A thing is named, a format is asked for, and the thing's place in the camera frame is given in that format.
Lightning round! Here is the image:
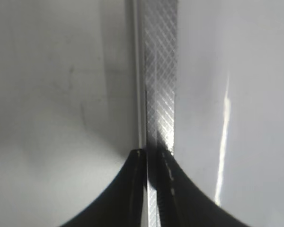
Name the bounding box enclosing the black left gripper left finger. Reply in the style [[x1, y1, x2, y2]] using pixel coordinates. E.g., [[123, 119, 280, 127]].
[[63, 149, 146, 227]]

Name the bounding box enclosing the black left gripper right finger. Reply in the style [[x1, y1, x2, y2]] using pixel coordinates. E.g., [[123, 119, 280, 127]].
[[148, 133, 245, 227]]

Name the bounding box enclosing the white framed whiteboard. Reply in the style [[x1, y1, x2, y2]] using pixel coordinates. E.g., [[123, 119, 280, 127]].
[[0, 0, 284, 226]]

